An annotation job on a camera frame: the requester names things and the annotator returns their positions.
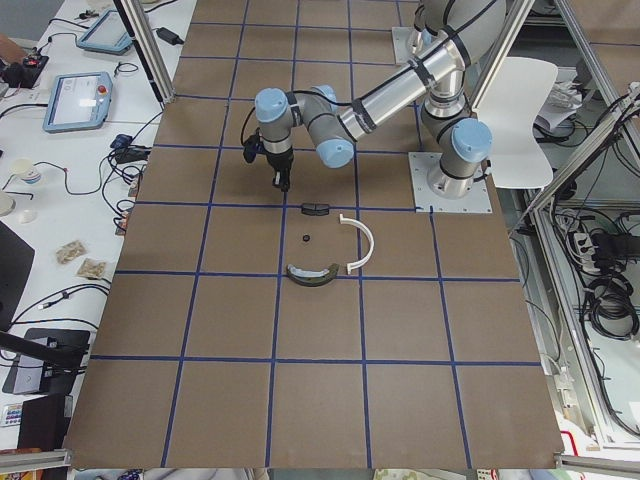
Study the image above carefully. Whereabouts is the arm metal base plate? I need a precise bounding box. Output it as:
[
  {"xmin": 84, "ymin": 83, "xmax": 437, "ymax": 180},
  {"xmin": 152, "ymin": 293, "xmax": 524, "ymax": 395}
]
[
  {"xmin": 391, "ymin": 27, "xmax": 424, "ymax": 65},
  {"xmin": 408, "ymin": 152, "xmax": 492, "ymax": 214}
]

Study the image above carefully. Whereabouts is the white chair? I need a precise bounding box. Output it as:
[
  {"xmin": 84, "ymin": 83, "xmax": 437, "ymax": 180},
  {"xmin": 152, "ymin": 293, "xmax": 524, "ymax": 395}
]
[{"xmin": 476, "ymin": 57, "xmax": 558, "ymax": 189}]

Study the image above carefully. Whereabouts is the far blue teach pendant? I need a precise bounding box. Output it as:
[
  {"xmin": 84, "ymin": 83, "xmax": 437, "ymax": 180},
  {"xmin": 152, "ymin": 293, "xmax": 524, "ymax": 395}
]
[{"xmin": 76, "ymin": 9, "xmax": 132, "ymax": 55}]

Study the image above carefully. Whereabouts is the near blue teach pendant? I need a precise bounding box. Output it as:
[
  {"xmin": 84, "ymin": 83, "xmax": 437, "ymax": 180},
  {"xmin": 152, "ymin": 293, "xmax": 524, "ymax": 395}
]
[{"xmin": 43, "ymin": 71, "xmax": 113, "ymax": 133}]

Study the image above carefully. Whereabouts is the blue teach pendant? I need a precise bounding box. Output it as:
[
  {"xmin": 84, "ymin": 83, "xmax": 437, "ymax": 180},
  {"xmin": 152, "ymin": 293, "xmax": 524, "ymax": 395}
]
[
  {"xmin": 76, "ymin": 9, "xmax": 132, "ymax": 55},
  {"xmin": 43, "ymin": 71, "xmax": 113, "ymax": 133}
]

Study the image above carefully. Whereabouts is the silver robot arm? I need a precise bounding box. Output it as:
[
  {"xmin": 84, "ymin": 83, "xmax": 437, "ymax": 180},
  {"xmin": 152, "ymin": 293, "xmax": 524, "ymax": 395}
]
[{"xmin": 241, "ymin": 1, "xmax": 507, "ymax": 192}]

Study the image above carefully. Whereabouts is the green curved brake shoe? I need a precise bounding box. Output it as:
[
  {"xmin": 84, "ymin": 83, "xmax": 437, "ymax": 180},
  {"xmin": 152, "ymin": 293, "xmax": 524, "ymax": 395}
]
[{"xmin": 286, "ymin": 263, "xmax": 340, "ymax": 287}]

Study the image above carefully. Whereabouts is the white curved plastic clip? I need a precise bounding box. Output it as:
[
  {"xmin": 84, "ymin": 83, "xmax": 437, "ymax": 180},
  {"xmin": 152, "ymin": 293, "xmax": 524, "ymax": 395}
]
[{"xmin": 338, "ymin": 213, "xmax": 375, "ymax": 275}]

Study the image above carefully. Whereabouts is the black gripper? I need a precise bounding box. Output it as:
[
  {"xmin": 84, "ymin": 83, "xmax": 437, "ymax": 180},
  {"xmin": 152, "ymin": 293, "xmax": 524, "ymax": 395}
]
[{"xmin": 266, "ymin": 149, "xmax": 294, "ymax": 192}]

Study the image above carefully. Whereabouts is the aluminium frame post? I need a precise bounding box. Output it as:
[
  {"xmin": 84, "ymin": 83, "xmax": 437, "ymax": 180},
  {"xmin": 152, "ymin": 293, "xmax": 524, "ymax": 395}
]
[{"xmin": 114, "ymin": 0, "xmax": 175, "ymax": 105}]

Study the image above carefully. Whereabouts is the black power adapter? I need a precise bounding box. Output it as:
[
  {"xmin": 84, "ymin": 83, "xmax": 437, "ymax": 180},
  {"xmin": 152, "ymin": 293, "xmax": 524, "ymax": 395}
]
[{"xmin": 156, "ymin": 27, "xmax": 184, "ymax": 45}]

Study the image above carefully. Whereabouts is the white paper cup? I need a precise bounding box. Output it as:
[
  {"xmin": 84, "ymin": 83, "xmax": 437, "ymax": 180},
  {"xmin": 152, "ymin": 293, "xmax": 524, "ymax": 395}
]
[{"xmin": 11, "ymin": 158, "xmax": 42, "ymax": 185}]

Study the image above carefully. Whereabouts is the dark grey brake pad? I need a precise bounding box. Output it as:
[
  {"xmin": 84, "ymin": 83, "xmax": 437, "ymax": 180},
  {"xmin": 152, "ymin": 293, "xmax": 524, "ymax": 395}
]
[{"xmin": 301, "ymin": 203, "xmax": 330, "ymax": 216}]

